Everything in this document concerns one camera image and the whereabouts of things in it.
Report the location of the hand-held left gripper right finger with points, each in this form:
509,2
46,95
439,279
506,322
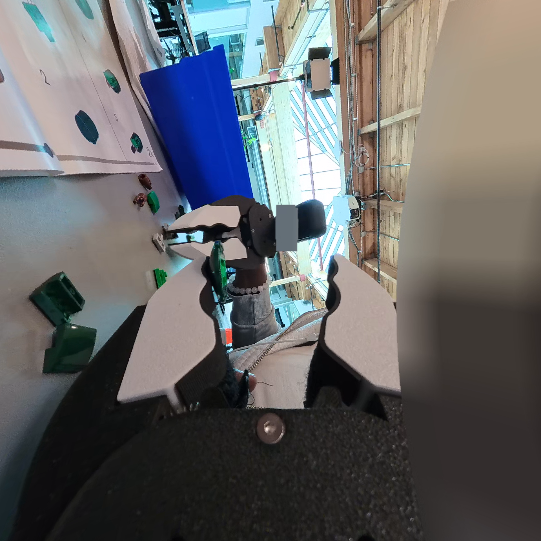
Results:
363,334

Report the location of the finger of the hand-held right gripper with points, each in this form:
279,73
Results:
203,217
211,250

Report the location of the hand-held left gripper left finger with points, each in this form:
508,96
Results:
169,334

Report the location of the green brick assembly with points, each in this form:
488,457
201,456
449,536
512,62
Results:
218,266

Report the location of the small light grey brick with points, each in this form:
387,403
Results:
158,242

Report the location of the person's right forearm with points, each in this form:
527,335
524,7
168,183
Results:
253,315

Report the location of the grey desk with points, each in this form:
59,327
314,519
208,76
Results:
63,236

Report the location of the person's right hand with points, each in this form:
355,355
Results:
247,274

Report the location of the bright green slope brick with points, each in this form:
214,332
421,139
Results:
153,201

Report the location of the bright green square plate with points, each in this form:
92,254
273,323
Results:
160,277

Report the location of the grey zip hoodie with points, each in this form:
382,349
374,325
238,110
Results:
287,372

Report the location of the blue plastic panel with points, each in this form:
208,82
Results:
198,126

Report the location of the dark green slope brick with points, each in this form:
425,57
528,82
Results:
69,348
57,298

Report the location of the light stand pole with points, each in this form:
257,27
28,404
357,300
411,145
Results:
262,83

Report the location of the studio light panel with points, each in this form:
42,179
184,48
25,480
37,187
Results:
318,74

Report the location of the open instruction booklet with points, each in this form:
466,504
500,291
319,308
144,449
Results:
63,105

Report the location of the beige paper sheet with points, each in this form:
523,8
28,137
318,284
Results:
135,34

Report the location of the white security camera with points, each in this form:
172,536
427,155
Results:
347,209

